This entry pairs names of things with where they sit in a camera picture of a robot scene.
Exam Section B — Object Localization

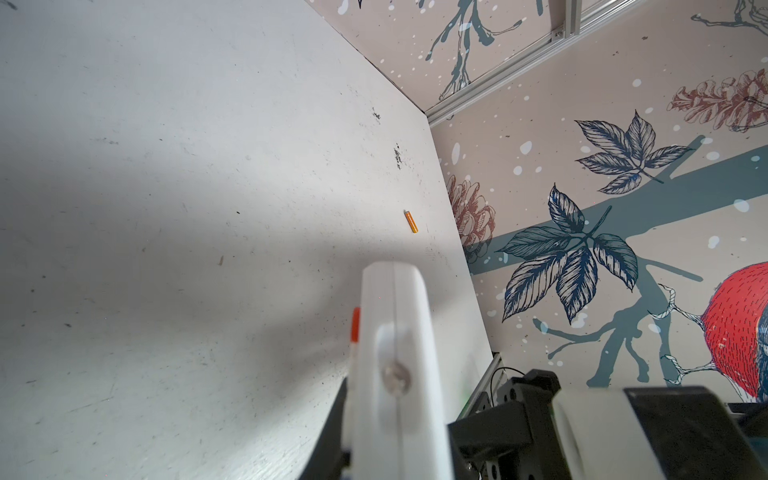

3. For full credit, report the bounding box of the orange battery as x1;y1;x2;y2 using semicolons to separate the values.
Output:
404;211;419;234

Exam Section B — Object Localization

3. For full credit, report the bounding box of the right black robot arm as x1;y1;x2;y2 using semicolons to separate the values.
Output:
449;370;767;479

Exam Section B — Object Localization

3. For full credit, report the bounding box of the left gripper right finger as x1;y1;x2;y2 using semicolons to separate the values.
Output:
449;440;474;480

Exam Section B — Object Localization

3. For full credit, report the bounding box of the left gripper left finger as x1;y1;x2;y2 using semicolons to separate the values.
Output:
298;378;347;480

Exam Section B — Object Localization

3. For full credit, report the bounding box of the white remote control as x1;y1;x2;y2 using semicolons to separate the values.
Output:
341;261;455;479

